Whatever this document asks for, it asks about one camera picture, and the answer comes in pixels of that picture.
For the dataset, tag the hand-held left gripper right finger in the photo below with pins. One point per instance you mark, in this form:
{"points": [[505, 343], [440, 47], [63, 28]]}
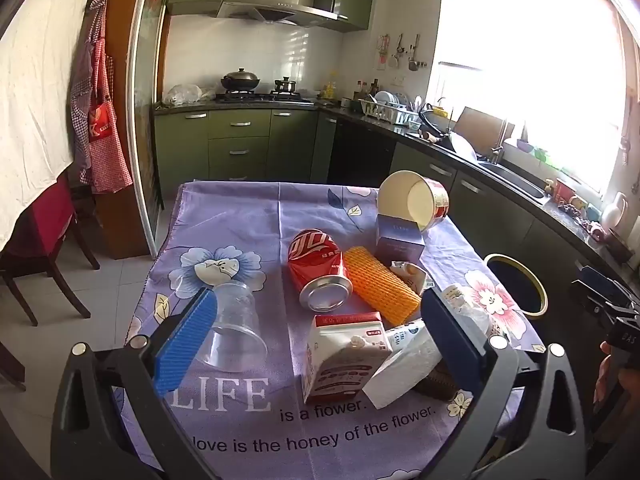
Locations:
{"points": [[450, 340]]}

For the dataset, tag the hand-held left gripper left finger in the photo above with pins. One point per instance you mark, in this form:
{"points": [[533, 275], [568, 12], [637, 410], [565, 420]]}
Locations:
{"points": [[185, 340]]}

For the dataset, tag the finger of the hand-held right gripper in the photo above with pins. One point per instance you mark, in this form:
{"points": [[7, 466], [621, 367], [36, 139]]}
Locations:
{"points": [[605, 295]]}

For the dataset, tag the brown plastic tray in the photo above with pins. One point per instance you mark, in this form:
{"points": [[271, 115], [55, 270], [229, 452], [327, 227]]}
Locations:
{"points": [[435, 382]]}

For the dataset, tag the clear plastic cup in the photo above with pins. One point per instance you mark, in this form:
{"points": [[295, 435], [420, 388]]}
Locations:
{"points": [[235, 330]]}

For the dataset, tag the white tissue packet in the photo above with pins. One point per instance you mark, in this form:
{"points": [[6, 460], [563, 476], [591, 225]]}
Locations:
{"points": [[400, 375]]}

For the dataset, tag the snack wrapper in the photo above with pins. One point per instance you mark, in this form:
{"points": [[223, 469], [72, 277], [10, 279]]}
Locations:
{"points": [[410, 272]]}

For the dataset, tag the black bin with yellow rim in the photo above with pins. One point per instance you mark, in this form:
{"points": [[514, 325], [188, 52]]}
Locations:
{"points": [[515, 285]]}

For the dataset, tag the orange foam net sleeve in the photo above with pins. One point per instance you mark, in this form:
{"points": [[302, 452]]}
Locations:
{"points": [[375, 280]]}

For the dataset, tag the purple cardboard box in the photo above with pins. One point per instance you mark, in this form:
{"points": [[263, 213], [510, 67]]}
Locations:
{"points": [[397, 245]]}

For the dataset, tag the red and white milk carton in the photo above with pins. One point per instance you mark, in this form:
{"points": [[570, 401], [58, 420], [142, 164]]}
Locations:
{"points": [[340, 360]]}

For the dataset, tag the red soda can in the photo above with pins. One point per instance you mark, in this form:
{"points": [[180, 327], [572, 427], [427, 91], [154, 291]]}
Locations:
{"points": [[315, 265]]}

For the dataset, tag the round paper tub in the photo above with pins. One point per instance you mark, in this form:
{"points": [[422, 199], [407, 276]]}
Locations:
{"points": [[400, 197]]}

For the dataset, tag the person's right hand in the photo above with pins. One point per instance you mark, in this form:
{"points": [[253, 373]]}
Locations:
{"points": [[605, 370]]}

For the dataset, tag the white ceramic jug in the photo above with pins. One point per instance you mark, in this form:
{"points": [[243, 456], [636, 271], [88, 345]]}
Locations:
{"points": [[612, 215]]}

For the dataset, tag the red mug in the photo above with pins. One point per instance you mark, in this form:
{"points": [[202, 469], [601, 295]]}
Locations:
{"points": [[567, 192]]}

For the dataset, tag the yellow pump bottle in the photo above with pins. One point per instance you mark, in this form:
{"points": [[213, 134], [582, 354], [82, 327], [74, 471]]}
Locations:
{"points": [[549, 187]]}

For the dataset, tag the purple floral tablecloth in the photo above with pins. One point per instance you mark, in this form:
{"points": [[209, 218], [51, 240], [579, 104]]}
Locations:
{"points": [[240, 220]]}

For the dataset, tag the steel sink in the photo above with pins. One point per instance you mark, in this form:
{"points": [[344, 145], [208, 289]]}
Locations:
{"points": [[515, 177]]}

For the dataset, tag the steel faucet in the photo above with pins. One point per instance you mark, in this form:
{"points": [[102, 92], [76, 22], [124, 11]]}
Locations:
{"points": [[497, 152]]}

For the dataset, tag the dark wooden chair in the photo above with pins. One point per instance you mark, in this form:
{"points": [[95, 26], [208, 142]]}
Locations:
{"points": [[45, 210]]}

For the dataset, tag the white round pan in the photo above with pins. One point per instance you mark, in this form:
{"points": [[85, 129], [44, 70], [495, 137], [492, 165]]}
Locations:
{"points": [[462, 146]]}

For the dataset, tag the red checkered apron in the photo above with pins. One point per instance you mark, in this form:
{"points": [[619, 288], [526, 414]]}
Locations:
{"points": [[105, 150]]}

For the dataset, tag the wooden cutting board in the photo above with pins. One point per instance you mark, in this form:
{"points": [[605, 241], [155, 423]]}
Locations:
{"points": [[480, 127]]}

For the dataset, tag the green base cabinets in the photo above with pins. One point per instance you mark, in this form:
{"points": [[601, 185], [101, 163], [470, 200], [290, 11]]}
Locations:
{"points": [[240, 135]]}

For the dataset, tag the white dish rack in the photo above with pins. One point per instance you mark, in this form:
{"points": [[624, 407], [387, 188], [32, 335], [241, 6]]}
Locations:
{"points": [[385, 112]]}

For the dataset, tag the clear plastic bag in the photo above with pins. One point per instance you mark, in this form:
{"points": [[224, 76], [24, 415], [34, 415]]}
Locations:
{"points": [[185, 95]]}

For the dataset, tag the gas stove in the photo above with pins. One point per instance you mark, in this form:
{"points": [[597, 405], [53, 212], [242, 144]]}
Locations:
{"points": [[265, 97]]}

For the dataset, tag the black wok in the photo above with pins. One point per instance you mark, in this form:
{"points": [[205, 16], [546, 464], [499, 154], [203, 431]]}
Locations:
{"points": [[240, 81]]}

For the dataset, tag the steel cooking pot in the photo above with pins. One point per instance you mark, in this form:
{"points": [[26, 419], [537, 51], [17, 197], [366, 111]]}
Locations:
{"points": [[286, 86]]}

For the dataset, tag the yellow oil bottle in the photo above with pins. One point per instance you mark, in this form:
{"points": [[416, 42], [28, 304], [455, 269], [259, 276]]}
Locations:
{"points": [[328, 91]]}

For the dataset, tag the hanging kitchen utensils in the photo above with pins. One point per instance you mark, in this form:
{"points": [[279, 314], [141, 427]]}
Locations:
{"points": [[413, 57]]}

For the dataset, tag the white hanging cloth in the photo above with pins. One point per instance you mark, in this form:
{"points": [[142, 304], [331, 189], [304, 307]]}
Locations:
{"points": [[35, 85]]}

